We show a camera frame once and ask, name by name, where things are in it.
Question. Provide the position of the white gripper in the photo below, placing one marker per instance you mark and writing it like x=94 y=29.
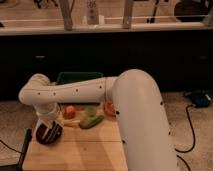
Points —
x=51 y=114

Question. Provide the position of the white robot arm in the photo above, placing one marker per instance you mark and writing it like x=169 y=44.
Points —
x=139 y=110

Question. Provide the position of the dark purple bowl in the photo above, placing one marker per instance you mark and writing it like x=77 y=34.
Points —
x=45 y=136

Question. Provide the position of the yellow corn toy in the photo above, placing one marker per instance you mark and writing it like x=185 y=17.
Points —
x=71 y=123

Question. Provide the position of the orange tomato toy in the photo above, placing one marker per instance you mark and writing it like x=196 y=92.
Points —
x=69 y=112

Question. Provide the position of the light green toy vegetable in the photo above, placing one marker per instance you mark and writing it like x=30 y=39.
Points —
x=90 y=111

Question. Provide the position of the green cucumber toy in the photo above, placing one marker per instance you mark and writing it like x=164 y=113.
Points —
x=89 y=122

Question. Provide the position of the green plastic tray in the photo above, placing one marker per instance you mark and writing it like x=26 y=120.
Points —
x=72 y=77

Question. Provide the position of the red orange toy food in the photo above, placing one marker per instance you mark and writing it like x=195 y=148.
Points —
x=109 y=109

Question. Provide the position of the wooden chair leg left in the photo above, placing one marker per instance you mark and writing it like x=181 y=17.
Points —
x=66 y=14

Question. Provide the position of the wooden chair leg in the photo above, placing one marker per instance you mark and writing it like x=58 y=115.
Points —
x=127 y=15
x=66 y=14

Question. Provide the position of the wooden chair leg right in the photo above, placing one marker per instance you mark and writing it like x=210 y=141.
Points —
x=127 y=15

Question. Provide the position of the dark cabinet front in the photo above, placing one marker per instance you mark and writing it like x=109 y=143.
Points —
x=178 y=60

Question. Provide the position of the blue black floor device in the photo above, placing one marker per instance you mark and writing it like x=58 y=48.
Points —
x=200 y=100

